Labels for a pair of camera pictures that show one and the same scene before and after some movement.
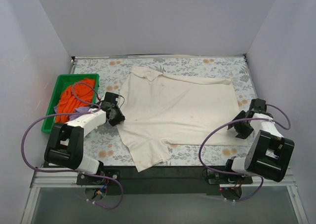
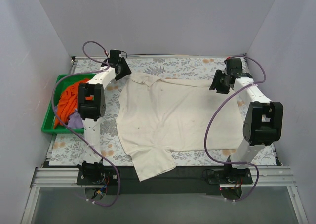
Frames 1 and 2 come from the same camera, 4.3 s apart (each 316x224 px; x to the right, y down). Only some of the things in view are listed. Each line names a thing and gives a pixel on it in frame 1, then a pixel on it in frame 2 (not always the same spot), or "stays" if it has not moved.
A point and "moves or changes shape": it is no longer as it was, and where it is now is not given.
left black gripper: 116,116 to 122,67
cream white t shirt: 161,108 moves or changes shape
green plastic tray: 64,81 stays
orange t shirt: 81,93 stays
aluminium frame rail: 40,177 stays
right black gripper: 242,125 to 218,82
